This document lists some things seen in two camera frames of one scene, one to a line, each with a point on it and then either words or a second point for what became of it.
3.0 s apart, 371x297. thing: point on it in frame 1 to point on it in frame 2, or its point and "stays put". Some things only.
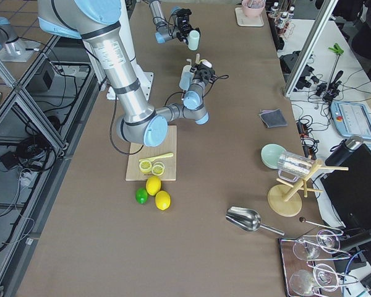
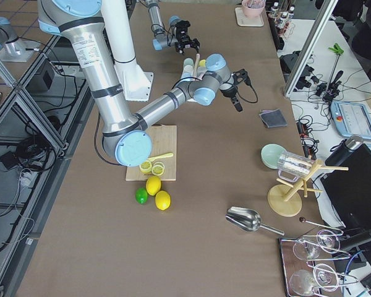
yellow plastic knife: (153, 158) stays put
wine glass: (326, 240) stays put
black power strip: (303, 132) stays put
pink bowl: (253, 8) stays put
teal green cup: (193, 39) to (188, 65)
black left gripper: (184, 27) to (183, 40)
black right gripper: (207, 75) to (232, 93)
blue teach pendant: (353, 119) stays put
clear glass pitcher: (291, 166) stays put
